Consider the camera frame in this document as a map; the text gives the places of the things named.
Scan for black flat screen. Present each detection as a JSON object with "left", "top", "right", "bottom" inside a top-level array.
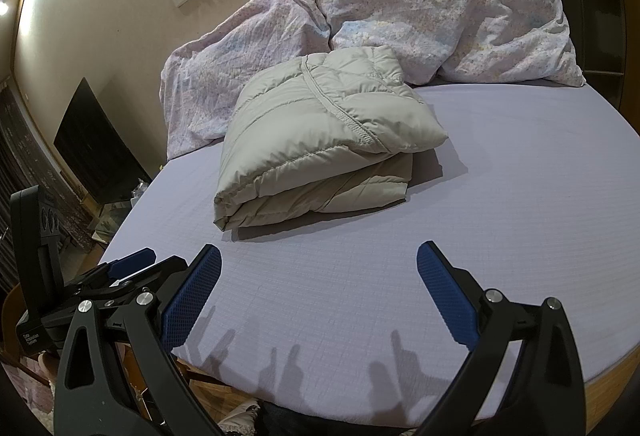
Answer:
[{"left": 53, "top": 77, "right": 153, "bottom": 207}]

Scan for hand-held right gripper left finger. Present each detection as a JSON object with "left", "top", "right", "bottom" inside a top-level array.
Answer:
[{"left": 52, "top": 243, "right": 223, "bottom": 436}]

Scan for bed with lilac sheet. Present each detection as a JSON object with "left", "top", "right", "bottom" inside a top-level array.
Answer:
[{"left": 97, "top": 81, "right": 640, "bottom": 422}]

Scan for person's legs in jeans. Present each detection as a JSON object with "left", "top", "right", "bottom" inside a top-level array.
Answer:
[{"left": 257, "top": 398, "right": 421, "bottom": 436}]

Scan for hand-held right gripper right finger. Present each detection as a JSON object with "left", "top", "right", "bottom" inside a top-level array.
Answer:
[{"left": 416, "top": 240, "right": 587, "bottom": 436}]

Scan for cream puffer jacket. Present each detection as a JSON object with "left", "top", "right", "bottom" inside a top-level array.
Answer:
[{"left": 212, "top": 45, "right": 449, "bottom": 233}]

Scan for pink floral duvet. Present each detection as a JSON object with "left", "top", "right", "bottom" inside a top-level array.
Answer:
[{"left": 159, "top": 0, "right": 587, "bottom": 162}]

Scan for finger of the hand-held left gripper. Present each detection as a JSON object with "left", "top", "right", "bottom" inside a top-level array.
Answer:
[
  {"left": 92, "top": 255, "right": 189, "bottom": 314},
  {"left": 65, "top": 246, "right": 159, "bottom": 289}
]

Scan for dark patterned curtain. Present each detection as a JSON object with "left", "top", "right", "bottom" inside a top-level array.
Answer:
[{"left": 0, "top": 81, "right": 96, "bottom": 297}]

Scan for glass bedside table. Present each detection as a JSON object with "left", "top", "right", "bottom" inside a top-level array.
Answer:
[{"left": 87, "top": 196, "right": 133, "bottom": 249}]

